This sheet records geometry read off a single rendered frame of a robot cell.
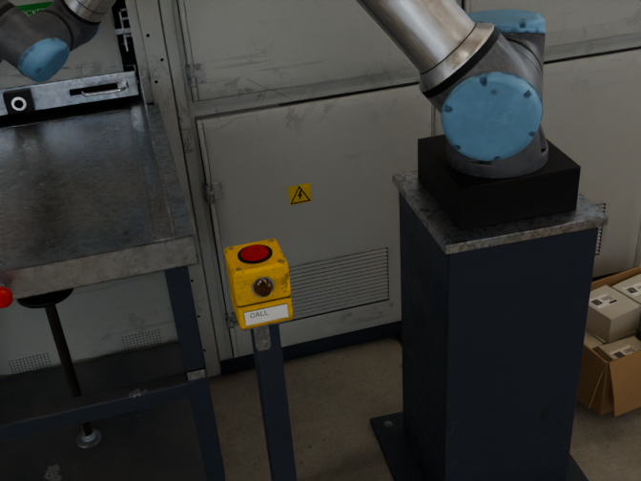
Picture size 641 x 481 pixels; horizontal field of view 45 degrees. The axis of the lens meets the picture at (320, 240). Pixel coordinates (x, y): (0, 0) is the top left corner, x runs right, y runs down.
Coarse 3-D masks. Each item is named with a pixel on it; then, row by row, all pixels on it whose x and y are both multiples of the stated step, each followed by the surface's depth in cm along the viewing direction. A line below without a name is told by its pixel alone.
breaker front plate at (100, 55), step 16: (16, 0) 170; (32, 0) 171; (48, 0) 172; (112, 32) 178; (80, 48) 178; (96, 48) 179; (112, 48) 180; (0, 64) 175; (64, 64) 179; (80, 64) 180; (96, 64) 181; (112, 64) 182; (0, 80) 177; (16, 80) 178; (32, 80) 179; (48, 80) 180
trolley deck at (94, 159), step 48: (0, 144) 169; (48, 144) 167; (96, 144) 165; (0, 192) 147; (48, 192) 146; (96, 192) 144; (144, 192) 143; (0, 240) 130; (48, 240) 129; (96, 240) 128; (144, 240) 127; (192, 240) 128; (48, 288) 125
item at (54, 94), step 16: (64, 80) 180; (80, 80) 180; (96, 80) 181; (112, 80) 182; (128, 80) 183; (0, 96) 177; (32, 96) 179; (48, 96) 180; (64, 96) 181; (80, 96) 182; (96, 96) 183; (112, 96) 184; (0, 112) 179
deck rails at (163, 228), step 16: (144, 112) 179; (144, 128) 170; (144, 144) 162; (144, 160) 155; (144, 176) 148; (160, 176) 132; (160, 192) 142; (160, 208) 136; (160, 224) 131; (160, 240) 126
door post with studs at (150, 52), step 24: (144, 0) 173; (144, 24) 175; (144, 48) 178; (144, 72) 180; (168, 72) 182; (168, 96) 185; (168, 120) 187; (192, 216) 201; (192, 288) 212; (216, 360) 225
